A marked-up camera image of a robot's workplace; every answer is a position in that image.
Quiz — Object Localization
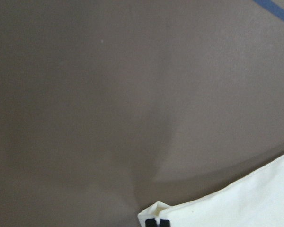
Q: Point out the blue tape grid lines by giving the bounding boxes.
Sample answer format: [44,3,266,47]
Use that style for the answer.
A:
[253,0,284,22]

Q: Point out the cream white long-sleeve shirt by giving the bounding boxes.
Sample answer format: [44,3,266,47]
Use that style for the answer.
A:
[137,155,284,227]

